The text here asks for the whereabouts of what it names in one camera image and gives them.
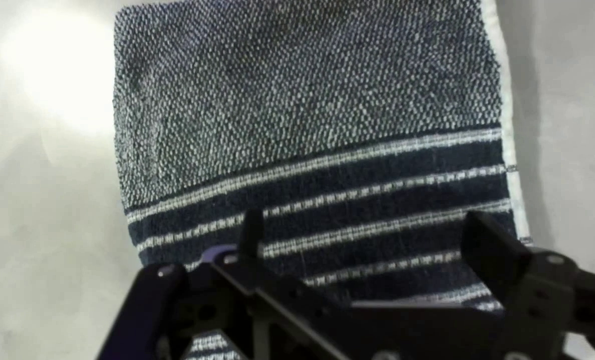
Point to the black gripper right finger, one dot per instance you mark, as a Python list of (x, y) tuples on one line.
[(529, 287)]

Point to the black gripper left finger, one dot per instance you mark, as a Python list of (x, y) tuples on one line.
[(242, 281)]

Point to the blue grey striped towel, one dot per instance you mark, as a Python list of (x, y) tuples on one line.
[(308, 121)]

